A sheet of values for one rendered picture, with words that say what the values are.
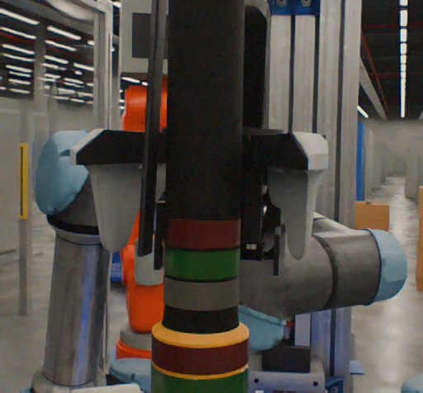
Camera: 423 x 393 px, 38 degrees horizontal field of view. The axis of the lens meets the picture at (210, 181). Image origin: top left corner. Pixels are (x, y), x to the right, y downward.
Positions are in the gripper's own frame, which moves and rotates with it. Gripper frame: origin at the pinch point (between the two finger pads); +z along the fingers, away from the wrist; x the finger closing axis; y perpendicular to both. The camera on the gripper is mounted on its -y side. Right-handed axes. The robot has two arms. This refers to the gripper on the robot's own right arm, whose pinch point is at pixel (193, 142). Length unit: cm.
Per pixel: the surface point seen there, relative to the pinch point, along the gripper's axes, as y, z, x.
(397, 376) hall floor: 165, -432, -87
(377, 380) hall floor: 165, -421, -71
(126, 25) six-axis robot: -81, -377, 106
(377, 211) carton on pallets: 90, -915, -136
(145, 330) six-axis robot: 125, -376, 90
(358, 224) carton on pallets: 110, -919, -110
